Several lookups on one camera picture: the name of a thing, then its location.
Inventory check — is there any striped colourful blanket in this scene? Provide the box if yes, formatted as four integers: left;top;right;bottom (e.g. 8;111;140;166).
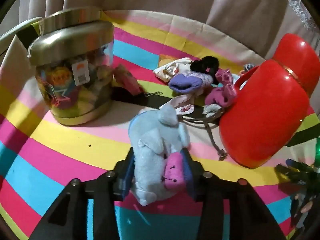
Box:
0;9;320;240

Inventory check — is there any checked cloth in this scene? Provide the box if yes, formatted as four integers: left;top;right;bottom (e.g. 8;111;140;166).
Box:
242;63;258;73

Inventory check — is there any gold lidded clear jar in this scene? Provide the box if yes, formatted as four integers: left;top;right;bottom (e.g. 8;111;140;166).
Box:
28;8;115;127

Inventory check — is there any white leaf print cloth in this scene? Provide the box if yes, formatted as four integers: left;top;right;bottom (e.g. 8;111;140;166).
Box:
153;57;200;85

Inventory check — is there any person's right hand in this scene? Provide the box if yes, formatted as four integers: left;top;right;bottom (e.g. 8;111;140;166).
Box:
294;191;315;214

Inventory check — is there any grey plush toy pink snout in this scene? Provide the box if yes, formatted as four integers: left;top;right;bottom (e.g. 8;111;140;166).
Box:
129;104;190;207

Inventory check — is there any purple knitted sock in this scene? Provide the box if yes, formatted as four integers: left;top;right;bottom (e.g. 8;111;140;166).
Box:
168;70;214;96

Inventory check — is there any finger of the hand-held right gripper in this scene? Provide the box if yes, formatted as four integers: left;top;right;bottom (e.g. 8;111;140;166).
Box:
275;159;315;180

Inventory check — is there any magenta fuzzy sock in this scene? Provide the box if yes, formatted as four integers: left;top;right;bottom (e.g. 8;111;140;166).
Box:
205;81;238;109

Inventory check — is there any pink cloth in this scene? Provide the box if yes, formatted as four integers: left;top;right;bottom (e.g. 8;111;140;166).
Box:
114;64;143;97

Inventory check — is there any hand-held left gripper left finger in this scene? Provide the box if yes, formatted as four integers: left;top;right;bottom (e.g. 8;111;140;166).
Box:
29;152;136;240

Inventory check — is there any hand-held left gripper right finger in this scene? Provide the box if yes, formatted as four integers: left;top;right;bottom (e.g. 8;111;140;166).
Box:
181;147;287;240

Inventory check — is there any white lace curtain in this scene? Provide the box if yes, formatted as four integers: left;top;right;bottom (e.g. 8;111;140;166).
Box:
287;0;318;29

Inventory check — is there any pink ruffled hair tie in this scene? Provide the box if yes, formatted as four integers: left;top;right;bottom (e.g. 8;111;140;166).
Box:
214;69;234;85

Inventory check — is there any red thermos jug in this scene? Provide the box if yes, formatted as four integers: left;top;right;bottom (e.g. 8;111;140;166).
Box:
219;33;320;169

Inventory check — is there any dark cord with ring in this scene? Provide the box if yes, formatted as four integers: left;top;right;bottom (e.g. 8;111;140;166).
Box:
160;94;228;161

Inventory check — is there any light blue towel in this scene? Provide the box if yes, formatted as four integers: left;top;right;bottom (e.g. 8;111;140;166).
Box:
202;104;224;118

